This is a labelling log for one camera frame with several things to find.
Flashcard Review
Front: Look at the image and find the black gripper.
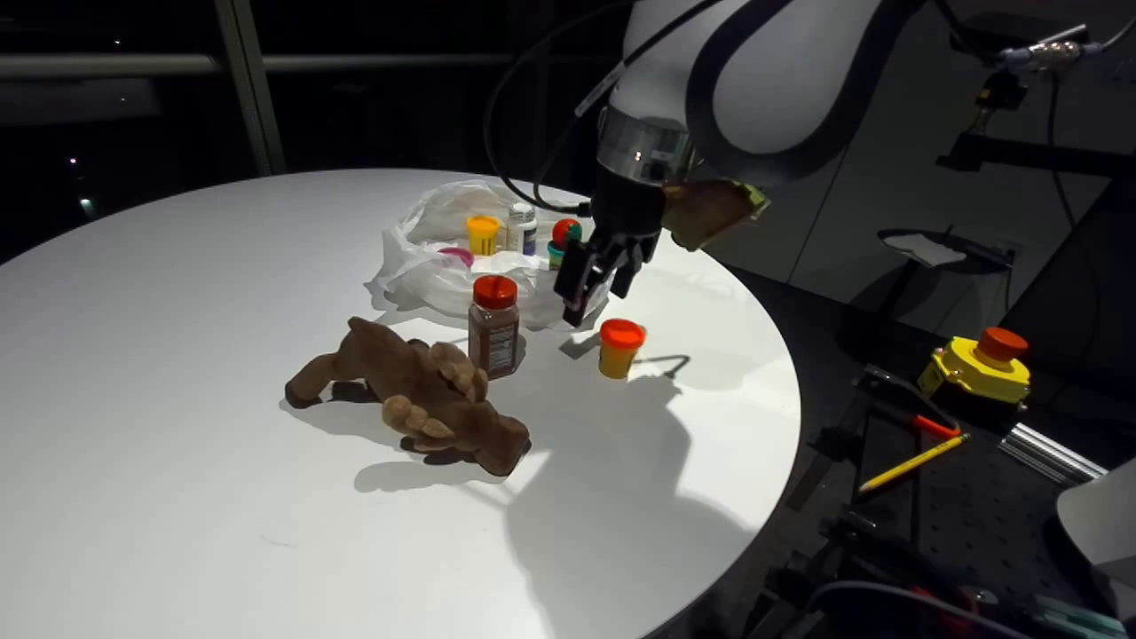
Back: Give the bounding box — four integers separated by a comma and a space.
549, 171, 673, 331

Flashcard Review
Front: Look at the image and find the yellow dough tub red lid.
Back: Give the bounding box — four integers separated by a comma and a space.
595, 315, 648, 384

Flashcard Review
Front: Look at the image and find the brown spice jar red lid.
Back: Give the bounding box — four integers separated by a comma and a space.
465, 274, 526, 381

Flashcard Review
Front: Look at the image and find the brown plush toy animal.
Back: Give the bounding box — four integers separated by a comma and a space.
279, 315, 532, 481

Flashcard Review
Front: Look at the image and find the white plastic bag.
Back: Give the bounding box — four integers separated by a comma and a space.
364, 178, 595, 335

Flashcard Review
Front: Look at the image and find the small yellow bottle orange cap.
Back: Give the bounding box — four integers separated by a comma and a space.
463, 209, 507, 260

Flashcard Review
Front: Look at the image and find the white paper sheet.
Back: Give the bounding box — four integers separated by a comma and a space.
881, 229, 973, 270

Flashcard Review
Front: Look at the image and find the yellow pencil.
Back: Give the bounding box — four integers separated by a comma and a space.
854, 434, 973, 496

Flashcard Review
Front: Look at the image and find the yellow emergency stop red button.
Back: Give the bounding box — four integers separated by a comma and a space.
917, 327, 1035, 412

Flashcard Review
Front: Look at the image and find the white rounded object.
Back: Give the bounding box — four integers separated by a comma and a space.
1055, 460, 1136, 586

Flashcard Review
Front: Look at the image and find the yellowish wrist camera box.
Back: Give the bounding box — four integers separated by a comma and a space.
661, 173, 775, 255

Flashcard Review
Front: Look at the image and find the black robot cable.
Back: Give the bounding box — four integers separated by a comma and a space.
476, 0, 625, 221

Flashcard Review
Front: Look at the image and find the red handled black tool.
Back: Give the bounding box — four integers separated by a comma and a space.
859, 365, 967, 445

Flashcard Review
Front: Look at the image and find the grey window frame post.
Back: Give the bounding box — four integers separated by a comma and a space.
209, 0, 290, 178

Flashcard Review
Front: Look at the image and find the grey cable bundle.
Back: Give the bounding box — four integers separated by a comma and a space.
802, 577, 1034, 639

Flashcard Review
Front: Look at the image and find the black camera on stand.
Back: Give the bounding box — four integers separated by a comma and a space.
947, 11, 1092, 75

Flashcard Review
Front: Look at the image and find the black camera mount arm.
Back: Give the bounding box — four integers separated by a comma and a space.
937, 69, 1136, 186

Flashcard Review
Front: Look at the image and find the aluminium profile rail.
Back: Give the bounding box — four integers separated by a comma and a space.
997, 424, 1111, 487

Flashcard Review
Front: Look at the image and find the grey horizontal window rail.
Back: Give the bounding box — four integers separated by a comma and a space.
0, 49, 500, 84

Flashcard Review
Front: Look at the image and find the teal handled tool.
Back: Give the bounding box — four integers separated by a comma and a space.
1023, 589, 1129, 639

